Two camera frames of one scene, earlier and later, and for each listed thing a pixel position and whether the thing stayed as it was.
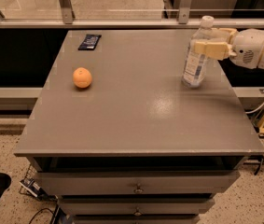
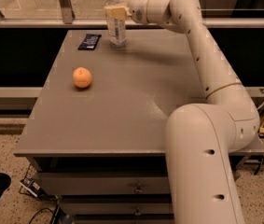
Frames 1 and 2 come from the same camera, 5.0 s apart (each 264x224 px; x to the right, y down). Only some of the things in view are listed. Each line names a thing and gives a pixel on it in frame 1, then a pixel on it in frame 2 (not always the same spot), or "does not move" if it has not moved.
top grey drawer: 136,182 does not move
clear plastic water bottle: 195,65 -> 117,20
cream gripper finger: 218,50 -> 118,12
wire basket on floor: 28,186 does not move
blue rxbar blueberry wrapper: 90,42 does not move
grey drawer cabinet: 115,134 does not move
